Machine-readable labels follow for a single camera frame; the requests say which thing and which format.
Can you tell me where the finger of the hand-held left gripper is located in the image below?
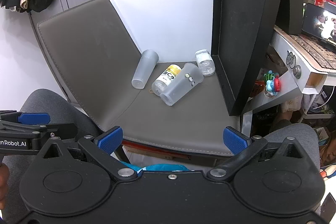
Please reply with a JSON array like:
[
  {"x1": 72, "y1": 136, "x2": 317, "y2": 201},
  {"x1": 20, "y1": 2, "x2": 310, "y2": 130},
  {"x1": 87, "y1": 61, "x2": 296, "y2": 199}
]
[{"x1": 0, "y1": 110, "x2": 58, "y2": 136}]

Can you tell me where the black tablet screen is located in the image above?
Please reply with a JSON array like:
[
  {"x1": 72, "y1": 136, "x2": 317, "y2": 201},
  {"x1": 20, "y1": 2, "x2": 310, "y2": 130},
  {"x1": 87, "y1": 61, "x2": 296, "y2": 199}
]
[{"x1": 301, "y1": 3, "x2": 336, "y2": 52}]

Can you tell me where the blue red plastic toy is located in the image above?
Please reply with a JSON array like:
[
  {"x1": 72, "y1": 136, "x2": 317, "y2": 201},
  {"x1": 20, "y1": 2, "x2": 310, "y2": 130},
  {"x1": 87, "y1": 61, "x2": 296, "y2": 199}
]
[{"x1": 263, "y1": 70, "x2": 282, "y2": 96}]

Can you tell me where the frosted plastic cup with stickers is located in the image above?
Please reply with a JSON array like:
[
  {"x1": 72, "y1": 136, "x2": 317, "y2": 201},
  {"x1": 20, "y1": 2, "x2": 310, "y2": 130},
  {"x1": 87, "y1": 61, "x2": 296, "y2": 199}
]
[{"x1": 160, "y1": 63, "x2": 204, "y2": 106}]

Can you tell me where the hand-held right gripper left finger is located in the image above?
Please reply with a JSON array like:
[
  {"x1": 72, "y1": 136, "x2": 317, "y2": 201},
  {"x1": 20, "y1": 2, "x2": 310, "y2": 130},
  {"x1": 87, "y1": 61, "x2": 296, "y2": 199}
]
[{"x1": 37, "y1": 126, "x2": 138, "y2": 182}]

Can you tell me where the person's leg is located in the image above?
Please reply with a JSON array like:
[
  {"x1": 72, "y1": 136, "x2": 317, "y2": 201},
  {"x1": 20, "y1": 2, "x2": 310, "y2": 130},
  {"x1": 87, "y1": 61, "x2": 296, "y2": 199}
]
[
  {"x1": 262, "y1": 123, "x2": 322, "y2": 173},
  {"x1": 0, "y1": 89, "x2": 104, "y2": 222}
]

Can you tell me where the clear white label plastic bottle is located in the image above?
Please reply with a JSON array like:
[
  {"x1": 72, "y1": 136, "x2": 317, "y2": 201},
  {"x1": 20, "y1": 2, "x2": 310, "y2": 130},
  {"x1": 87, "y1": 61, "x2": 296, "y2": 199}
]
[{"x1": 195, "y1": 49, "x2": 216, "y2": 77}]

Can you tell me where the person's right leg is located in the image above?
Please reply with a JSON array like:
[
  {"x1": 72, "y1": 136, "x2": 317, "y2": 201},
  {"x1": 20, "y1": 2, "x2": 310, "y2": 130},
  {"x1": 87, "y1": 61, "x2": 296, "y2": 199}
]
[{"x1": 262, "y1": 123, "x2": 322, "y2": 173}]

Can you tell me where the person's left leg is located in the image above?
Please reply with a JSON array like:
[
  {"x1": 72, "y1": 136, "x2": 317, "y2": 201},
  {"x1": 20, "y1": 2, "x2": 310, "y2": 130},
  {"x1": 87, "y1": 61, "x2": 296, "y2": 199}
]
[{"x1": 0, "y1": 89, "x2": 104, "y2": 222}]

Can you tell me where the grey leather chair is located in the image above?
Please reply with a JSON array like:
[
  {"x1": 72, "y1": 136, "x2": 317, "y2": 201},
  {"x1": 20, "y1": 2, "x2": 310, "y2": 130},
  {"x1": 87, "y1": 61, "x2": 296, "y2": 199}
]
[{"x1": 29, "y1": 0, "x2": 242, "y2": 165}]

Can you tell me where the white side table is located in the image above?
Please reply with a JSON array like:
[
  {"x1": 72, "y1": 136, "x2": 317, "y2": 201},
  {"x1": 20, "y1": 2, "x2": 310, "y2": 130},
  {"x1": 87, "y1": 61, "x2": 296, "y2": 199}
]
[{"x1": 243, "y1": 26, "x2": 336, "y2": 135}]

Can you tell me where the plain frosted plastic cup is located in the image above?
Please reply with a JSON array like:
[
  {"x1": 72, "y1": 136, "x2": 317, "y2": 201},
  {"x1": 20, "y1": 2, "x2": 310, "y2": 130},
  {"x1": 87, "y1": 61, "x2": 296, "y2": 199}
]
[{"x1": 131, "y1": 49, "x2": 159, "y2": 89}]

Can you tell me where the large black box lid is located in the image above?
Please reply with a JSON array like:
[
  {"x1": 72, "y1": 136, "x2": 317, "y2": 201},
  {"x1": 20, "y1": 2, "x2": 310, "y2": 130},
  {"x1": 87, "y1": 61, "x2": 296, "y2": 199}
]
[{"x1": 211, "y1": 0, "x2": 286, "y2": 116}]

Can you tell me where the patterned table mat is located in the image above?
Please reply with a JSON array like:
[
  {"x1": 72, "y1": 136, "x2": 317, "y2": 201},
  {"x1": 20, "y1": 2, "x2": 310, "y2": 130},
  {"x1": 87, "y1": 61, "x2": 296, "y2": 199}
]
[{"x1": 274, "y1": 26, "x2": 336, "y2": 69}]

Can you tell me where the teal plastic bag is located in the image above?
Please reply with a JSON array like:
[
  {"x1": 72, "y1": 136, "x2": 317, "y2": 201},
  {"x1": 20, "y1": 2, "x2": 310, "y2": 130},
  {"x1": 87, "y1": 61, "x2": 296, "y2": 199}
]
[{"x1": 119, "y1": 160, "x2": 191, "y2": 174}]

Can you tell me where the yellow label plastic bottle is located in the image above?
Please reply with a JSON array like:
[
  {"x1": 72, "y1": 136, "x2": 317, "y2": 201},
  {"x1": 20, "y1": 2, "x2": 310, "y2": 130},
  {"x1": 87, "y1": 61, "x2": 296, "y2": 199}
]
[{"x1": 151, "y1": 64, "x2": 182, "y2": 96}]

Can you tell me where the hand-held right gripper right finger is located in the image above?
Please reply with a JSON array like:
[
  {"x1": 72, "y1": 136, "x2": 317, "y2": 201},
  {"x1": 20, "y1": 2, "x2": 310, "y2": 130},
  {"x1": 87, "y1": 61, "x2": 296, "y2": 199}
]
[{"x1": 207, "y1": 127, "x2": 307, "y2": 182}]

